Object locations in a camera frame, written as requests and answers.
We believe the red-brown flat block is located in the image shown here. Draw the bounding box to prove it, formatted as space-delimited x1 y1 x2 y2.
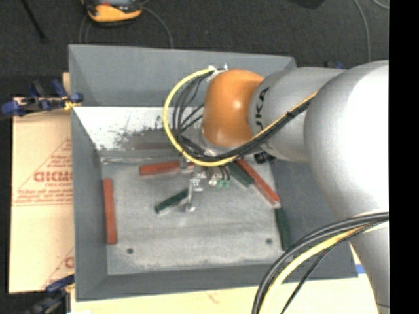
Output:
102 178 118 245
139 160 195 177
236 158 282 207

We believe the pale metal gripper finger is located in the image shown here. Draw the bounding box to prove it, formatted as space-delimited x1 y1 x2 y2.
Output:
191 176 204 213
184 178 194 213

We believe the black cylinder on white bracket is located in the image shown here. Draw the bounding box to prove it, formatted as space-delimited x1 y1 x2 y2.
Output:
253 150 276 164

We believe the brown cardboard board, red print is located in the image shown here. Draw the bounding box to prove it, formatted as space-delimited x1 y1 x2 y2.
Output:
7 71 76 294

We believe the grey metal bin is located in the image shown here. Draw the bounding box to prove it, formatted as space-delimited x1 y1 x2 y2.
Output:
67 44 358 301

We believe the dark green flat block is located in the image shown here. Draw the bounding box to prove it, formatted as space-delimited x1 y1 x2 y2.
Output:
228 161 255 189
154 188 190 215
274 207 293 251

